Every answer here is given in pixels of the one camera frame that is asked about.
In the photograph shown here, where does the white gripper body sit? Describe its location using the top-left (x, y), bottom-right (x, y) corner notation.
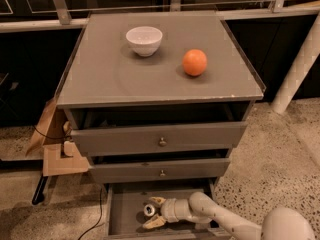
top-left (160, 198), bottom-right (191, 223)

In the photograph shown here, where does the redbull can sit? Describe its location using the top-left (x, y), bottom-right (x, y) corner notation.
top-left (143, 204), bottom-right (156, 217)

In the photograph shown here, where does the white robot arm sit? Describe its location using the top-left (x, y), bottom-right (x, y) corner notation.
top-left (143, 192), bottom-right (315, 240)

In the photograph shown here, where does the middle grey drawer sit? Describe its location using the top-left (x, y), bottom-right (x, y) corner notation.
top-left (89, 149), bottom-right (230, 183)

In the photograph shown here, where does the grey drawer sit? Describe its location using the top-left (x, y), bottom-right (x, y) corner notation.
top-left (67, 101), bottom-right (250, 156)
top-left (104, 179), bottom-right (231, 240)
top-left (89, 149), bottom-right (230, 183)

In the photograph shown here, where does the bottom grey drawer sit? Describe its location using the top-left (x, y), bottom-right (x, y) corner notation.
top-left (104, 179), bottom-right (231, 240)

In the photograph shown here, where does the grey drawer cabinet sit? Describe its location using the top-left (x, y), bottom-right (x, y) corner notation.
top-left (55, 11), bottom-right (267, 240)

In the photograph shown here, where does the top grey drawer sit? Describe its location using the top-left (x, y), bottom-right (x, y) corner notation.
top-left (67, 101), bottom-right (250, 156)

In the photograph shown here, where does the black bar on floor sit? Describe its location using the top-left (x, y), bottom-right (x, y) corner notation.
top-left (32, 175), bottom-right (48, 205)

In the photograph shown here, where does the orange fruit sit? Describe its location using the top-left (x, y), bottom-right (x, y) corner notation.
top-left (182, 49), bottom-right (207, 77)

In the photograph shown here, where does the white ceramic bowl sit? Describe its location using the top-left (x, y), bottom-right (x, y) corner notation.
top-left (126, 26), bottom-right (163, 57)

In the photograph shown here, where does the white diagonal pole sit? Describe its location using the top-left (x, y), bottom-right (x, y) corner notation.
top-left (271, 13), bottom-right (320, 114)

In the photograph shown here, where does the black cable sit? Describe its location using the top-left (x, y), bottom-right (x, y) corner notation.
top-left (77, 187), bottom-right (105, 240)

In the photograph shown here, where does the metal railing frame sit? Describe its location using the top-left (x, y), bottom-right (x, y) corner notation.
top-left (0, 0), bottom-right (320, 32)

